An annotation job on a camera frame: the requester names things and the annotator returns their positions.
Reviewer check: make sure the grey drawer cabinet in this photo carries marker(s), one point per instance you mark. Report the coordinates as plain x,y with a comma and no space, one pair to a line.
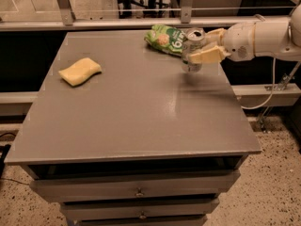
142,114

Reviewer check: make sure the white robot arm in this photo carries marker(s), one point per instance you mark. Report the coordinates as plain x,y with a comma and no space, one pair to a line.
279,38

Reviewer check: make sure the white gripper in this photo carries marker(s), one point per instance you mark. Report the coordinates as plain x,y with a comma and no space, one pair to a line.
239,41

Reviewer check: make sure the yellow sponge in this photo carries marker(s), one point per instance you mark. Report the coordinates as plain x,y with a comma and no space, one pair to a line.
80,71

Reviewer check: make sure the green rice chip bag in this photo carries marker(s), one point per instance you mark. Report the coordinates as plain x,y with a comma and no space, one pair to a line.
166,39

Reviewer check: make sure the grey drawer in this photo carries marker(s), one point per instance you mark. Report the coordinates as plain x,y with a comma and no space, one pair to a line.
145,209
139,186

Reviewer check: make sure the top grey drawer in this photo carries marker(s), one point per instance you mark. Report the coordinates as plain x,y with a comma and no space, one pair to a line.
139,186

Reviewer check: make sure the silver green 7up can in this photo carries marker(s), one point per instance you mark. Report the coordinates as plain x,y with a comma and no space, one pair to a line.
194,39

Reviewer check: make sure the metal window railing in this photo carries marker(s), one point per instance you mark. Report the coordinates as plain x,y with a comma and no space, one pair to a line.
52,15

